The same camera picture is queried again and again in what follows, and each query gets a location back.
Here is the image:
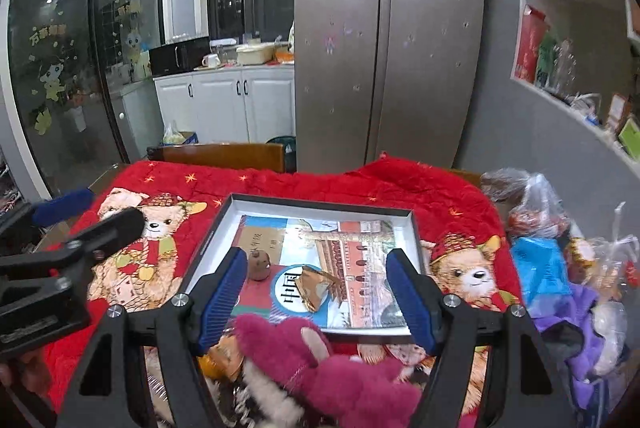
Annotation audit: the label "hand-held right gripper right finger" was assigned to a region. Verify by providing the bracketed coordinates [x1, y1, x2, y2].
[385, 249, 576, 428]

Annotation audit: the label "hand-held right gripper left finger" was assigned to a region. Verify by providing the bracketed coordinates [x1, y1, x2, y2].
[55, 249, 249, 428]

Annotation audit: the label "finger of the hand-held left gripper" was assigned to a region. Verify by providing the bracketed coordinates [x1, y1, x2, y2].
[0, 207, 146, 279]
[0, 189, 96, 256]

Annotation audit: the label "magenta plush toy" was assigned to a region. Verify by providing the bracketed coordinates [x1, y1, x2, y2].
[234, 313, 426, 428]

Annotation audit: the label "white fluffy plush toy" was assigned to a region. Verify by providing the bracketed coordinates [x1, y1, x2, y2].
[240, 358, 311, 428]

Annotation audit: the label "black shallow box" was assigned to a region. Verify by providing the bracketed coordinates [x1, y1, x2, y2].
[179, 194, 430, 338]

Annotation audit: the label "small brown ball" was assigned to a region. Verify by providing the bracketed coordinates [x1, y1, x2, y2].
[248, 247, 273, 283]

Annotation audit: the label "illustrated book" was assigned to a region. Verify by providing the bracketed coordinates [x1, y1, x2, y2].
[235, 215, 411, 329]

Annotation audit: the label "orange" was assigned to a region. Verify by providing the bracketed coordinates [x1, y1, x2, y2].
[197, 352, 222, 380]

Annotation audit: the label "gold wrapped snack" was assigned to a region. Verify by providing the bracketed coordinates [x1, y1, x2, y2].
[298, 264, 341, 313]

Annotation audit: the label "white plastic bag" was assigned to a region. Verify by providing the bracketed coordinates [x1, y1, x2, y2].
[162, 122, 186, 145]

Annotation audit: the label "red printed blanket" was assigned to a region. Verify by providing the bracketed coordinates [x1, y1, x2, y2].
[42, 152, 523, 428]

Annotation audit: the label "glass sliding door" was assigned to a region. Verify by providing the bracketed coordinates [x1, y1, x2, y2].
[7, 0, 166, 199]

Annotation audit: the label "clear plastic bag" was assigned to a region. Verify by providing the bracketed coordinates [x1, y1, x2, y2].
[482, 168, 571, 239]
[565, 203, 640, 379]

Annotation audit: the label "white kitchen cabinets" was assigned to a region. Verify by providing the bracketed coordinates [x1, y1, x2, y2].
[152, 65, 296, 146]

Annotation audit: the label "dark plastic basket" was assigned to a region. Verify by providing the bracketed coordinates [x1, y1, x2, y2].
[265, 135, 297, 171]

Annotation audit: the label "purple cloth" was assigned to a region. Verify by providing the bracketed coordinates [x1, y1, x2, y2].
[530, 283, 626, 409]

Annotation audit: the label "black microwave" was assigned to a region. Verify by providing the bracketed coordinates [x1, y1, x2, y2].
[149, 36, 212, 77]

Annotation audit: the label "white pot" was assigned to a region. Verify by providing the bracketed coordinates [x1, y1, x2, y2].
[236, 42, 276, 66]

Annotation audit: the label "silver refrigerator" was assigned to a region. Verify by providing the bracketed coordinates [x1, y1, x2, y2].
[294, 0, 486, 173]

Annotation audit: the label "green box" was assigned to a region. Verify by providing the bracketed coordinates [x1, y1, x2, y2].
[617, 118, 640, 159]

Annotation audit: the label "green packet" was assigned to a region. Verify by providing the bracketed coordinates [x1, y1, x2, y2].
[535, 30, 561, 88]

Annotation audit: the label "red gift box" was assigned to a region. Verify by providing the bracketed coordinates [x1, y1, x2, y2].
[514, 5, 548, 83]

